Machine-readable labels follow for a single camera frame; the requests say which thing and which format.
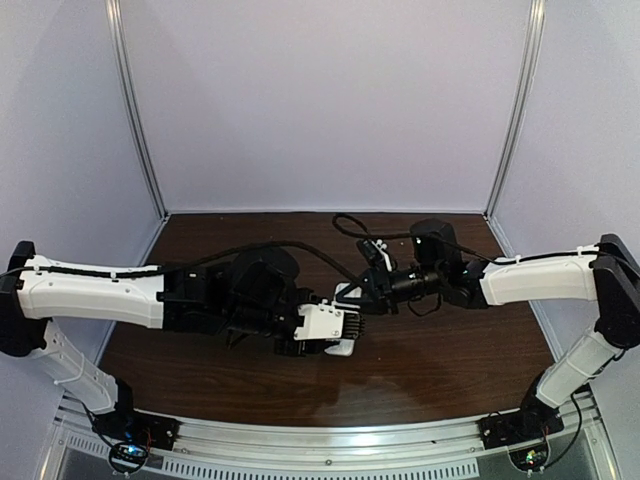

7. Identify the aluminium frame post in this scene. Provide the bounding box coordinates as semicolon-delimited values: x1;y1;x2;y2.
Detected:
105;0;169;221
485;0;546;221

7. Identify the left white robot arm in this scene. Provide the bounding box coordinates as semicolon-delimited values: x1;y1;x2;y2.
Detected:
1;242;343;419

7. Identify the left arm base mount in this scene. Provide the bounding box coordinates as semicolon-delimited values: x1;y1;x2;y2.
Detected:
90;410;180;451

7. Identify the right black cable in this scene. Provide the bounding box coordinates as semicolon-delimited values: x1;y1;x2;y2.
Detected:
332;213;496;266

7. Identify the aluminium front rail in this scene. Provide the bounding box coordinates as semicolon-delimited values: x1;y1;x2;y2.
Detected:
49;394;611;480

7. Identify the right aluminium frame post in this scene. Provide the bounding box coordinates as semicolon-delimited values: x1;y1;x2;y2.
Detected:
485;0;546;221

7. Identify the black cable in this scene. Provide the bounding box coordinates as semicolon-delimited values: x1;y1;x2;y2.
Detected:
332;213;496;266
0;239;364;286

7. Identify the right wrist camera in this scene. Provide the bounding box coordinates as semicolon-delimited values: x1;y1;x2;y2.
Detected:
356;239;397;272

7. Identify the white remote control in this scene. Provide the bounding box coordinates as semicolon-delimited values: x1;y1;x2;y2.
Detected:
324;297;365;357

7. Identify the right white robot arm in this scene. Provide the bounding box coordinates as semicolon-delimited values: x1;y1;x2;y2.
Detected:
332;214;639;419

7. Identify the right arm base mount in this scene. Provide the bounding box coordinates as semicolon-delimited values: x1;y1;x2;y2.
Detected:
477;399;564;449

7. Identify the left black cable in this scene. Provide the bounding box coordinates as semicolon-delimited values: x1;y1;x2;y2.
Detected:
0;239;364;286

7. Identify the left aluminium frame post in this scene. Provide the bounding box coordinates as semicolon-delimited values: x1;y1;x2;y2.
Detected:
105;0;169;221

